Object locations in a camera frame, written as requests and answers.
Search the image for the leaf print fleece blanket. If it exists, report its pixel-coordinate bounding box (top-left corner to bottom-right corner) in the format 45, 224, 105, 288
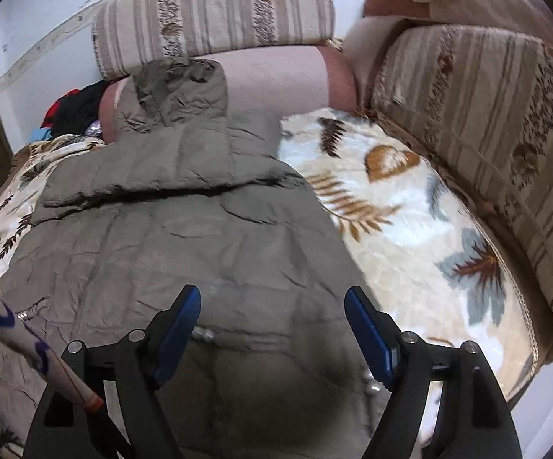
0, 107, 541, 459

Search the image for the brown pink pillow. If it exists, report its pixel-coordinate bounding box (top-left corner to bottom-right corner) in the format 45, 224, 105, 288
362, 0, 553, 51

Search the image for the olive puffer jacket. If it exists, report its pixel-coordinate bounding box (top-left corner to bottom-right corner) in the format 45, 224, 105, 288
0, 57, 394, 459

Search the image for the striped sofa back cushion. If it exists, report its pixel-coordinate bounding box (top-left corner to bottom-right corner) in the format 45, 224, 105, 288
91, 0, 337, 81
371, 24, 553, 346

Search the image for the person's left forearm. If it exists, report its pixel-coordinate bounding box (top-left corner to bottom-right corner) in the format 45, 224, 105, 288
0, 268, 106, 412

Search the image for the pink sofa bolster cushion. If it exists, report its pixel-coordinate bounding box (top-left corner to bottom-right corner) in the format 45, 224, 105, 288
101, 45, 358, 145

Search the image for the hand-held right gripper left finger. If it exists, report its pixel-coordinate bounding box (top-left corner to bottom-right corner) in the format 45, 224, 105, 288
23, 285, 202, 459

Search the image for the pile of dark clothes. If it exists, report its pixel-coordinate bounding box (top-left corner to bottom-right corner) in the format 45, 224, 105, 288
41, 79, 114, 140

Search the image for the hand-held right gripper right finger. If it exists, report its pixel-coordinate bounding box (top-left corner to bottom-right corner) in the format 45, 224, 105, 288
344, 287, 521, 459

